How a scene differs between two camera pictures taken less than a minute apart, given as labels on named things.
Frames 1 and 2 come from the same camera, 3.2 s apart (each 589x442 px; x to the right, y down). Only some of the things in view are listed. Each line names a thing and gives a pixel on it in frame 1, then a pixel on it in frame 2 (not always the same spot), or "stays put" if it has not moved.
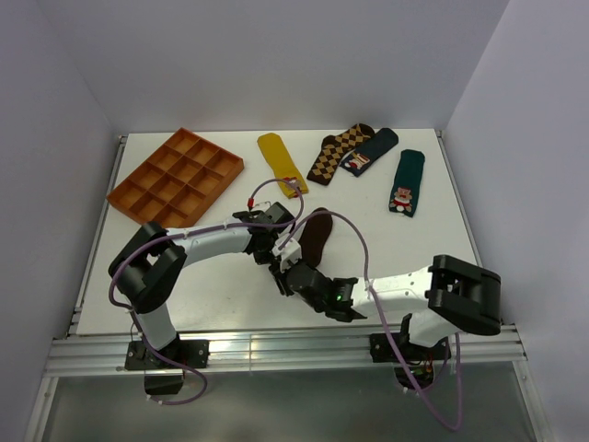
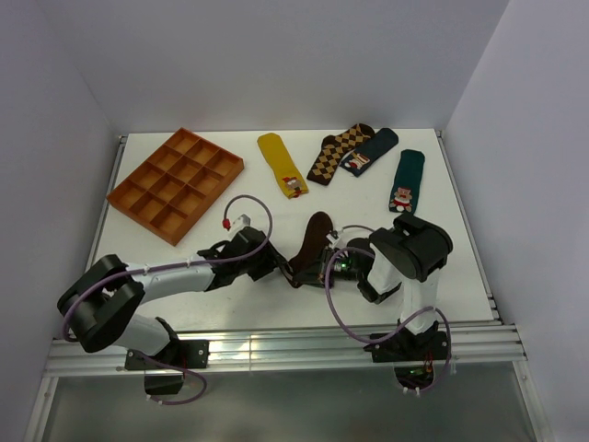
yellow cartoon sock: (282, 164) stays put
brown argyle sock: (335, 149) stays put
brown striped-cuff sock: (317, 230) stays put
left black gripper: (263, 259) → (270, 260)
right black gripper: (281, 278) → (317, 276)
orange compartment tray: (182, 174) stays put
